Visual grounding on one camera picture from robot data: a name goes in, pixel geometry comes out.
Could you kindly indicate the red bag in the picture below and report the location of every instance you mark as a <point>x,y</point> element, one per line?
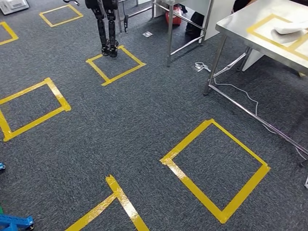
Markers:
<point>173,17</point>

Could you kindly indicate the black bag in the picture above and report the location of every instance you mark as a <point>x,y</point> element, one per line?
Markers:
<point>195,25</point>

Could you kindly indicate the yellow bench marking tape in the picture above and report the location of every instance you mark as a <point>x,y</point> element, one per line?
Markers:
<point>262,37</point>

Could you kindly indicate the white flat device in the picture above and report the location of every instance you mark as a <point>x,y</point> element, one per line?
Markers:
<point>13,5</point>

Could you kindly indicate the white plastic body part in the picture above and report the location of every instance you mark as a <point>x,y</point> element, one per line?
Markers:
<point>291,28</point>

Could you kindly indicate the white floor outlet plate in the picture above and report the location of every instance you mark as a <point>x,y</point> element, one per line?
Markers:
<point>147,34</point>

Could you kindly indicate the yellow floor tape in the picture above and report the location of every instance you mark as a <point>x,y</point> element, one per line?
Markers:
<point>245,195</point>
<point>10,31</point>
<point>57,94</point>
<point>128,207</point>
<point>65,21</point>
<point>120,76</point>

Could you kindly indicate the steel workbench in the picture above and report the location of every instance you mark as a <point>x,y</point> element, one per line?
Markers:
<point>240,25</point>

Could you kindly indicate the steel frame table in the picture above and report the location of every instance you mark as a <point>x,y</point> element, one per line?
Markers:
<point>170,32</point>

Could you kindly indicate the blue metal shelf rack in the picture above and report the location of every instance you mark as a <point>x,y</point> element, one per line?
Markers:
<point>16,222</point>

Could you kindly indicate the black legged robot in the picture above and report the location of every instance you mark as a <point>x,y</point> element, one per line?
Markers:
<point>110,32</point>

